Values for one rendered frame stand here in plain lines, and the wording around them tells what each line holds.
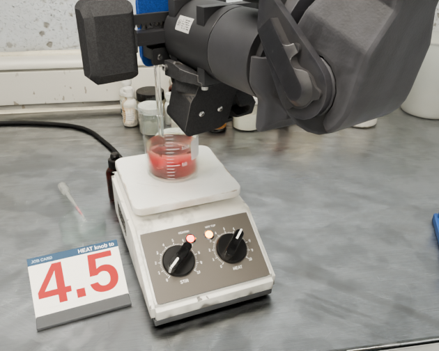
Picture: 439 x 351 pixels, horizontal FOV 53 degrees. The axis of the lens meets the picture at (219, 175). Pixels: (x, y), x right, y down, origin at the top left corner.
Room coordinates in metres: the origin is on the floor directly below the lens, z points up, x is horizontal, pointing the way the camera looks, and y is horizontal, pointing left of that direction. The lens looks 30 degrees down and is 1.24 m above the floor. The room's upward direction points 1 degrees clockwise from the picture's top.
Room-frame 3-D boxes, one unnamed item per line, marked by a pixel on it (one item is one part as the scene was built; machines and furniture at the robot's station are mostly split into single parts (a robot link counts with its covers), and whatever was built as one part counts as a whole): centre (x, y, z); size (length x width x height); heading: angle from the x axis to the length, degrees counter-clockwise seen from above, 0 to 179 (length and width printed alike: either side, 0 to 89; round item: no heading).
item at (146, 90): (0.81, 0.13, 0.93); 0.05 x 0.05 x 0.06
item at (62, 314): (0.33, 0.14, 0.92); 0.09 x 0.06 x 0.04; 113
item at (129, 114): (0.78, 0.17, 0.94); 0.03 x 0.03 x 0.07
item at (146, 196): (0.44, 0.05, 0.98); 0.12 x 0.12 x 0.01; 22
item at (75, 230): (0.44, 0.17, 0.91); 0.06 x 0.06 x 0.02
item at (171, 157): (0.45, 0.06, 1.03); 0.07 x 0.06 x 0.08; 108
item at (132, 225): (0.42, 0.04, 0.94); 0.22 x 0.13 x 0.08; 22
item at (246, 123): (0.78, -0.05, 0.93); 0.06 x 0.06 x 0.07
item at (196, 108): (0.37, 0.01, 1.11); 0.07 x 0.06 x 0.07; 128
